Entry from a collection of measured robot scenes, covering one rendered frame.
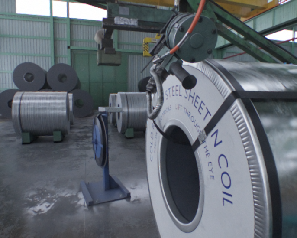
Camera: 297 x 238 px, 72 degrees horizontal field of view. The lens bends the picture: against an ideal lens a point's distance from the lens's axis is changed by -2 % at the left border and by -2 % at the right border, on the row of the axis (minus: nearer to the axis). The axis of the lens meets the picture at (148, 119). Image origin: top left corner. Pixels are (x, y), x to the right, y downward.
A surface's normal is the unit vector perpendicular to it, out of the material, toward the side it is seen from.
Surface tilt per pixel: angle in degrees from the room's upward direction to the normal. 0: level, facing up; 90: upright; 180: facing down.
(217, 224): 90
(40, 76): 90
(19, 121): 101
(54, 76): 90
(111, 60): 92
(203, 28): 115
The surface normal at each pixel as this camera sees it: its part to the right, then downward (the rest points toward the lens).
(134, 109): 0.28, -0.10
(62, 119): 0.28, 0.29
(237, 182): -0.96, 0.03
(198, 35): 0.18, 0.51
